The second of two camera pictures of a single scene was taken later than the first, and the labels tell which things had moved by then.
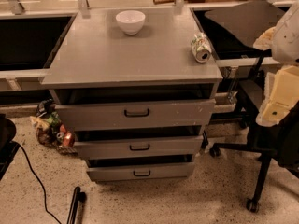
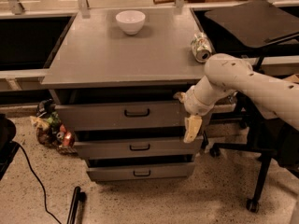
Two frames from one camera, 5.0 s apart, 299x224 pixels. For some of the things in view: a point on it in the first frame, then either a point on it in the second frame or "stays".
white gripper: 287,37 → 192,105
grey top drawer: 134,116 stays
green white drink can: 201,47 stays
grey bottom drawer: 124,169 stays
